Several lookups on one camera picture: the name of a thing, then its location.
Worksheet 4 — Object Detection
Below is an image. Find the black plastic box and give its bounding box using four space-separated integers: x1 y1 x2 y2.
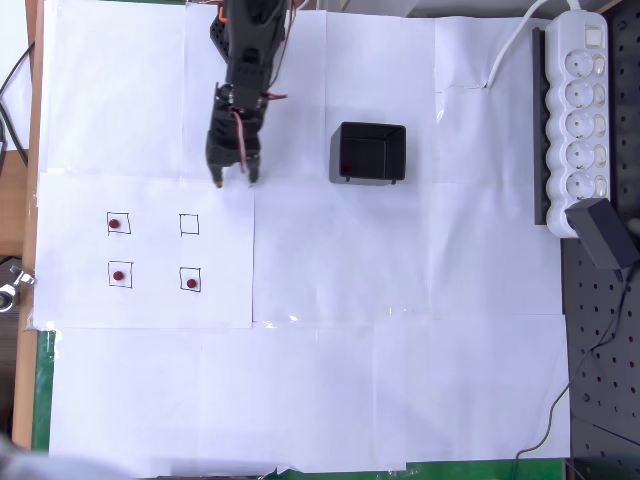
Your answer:
328 120 407 189

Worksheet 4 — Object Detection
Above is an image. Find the black shelf bar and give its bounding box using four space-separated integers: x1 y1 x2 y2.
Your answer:
530 27 551 226

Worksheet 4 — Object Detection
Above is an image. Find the metal clamp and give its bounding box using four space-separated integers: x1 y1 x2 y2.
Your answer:
0 267 37 314

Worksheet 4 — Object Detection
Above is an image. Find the white paper with drawn squares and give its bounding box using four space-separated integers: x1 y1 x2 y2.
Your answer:
32 172 256 330

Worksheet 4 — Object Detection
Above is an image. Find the white power strip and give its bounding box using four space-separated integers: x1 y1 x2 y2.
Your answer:
543 9 612 239

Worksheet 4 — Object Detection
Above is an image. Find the thin black cable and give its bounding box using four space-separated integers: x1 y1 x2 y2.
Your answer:
513 267 632 480

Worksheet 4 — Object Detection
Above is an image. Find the black power adapter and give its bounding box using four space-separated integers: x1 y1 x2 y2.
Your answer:
564 198 640 270

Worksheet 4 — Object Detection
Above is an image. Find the black pegboard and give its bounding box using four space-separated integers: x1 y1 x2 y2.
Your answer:
559 0 640 480

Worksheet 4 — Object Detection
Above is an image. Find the green cutting mat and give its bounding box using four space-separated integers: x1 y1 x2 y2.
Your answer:
30 329 569 480

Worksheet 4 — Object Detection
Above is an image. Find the white power cable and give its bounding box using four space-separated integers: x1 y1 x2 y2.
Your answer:
486 0 547 90

